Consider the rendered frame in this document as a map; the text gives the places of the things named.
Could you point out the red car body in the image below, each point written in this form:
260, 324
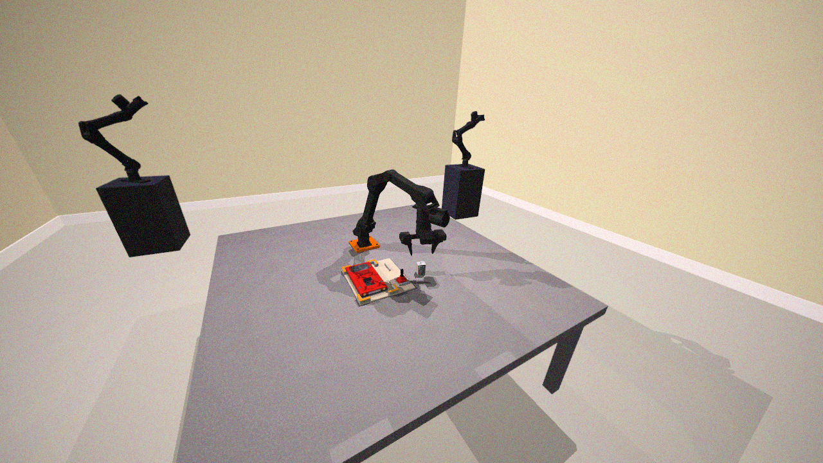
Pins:
365, 279

